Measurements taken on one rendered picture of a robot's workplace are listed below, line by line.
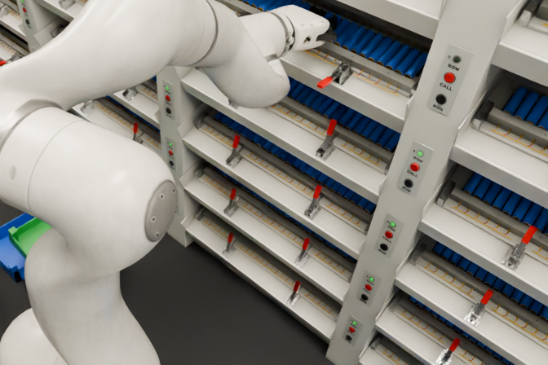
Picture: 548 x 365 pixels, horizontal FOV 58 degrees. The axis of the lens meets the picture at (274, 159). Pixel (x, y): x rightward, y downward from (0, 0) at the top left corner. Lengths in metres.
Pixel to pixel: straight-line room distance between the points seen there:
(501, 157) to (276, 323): 0.98
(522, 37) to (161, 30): 0.56
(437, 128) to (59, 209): 0.67
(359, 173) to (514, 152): 0.33
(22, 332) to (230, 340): 0.92
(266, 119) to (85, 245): 0.80
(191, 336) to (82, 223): 1.21
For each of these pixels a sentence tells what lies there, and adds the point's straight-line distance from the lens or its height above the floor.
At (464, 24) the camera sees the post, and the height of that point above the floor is 1.11.
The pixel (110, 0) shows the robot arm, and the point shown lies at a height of 1.23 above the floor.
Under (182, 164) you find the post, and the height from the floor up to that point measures 0.40.
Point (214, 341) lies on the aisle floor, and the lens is 1.63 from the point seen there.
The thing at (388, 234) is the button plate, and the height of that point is 0.62.
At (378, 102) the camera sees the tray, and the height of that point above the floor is 0.91.
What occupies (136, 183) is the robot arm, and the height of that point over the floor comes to 1.13.
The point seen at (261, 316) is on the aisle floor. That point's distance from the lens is 1.67.
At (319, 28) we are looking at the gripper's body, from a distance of 0.95.
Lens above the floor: 1.43
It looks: 42 degrees down
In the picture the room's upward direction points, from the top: 7 degrees clockwise
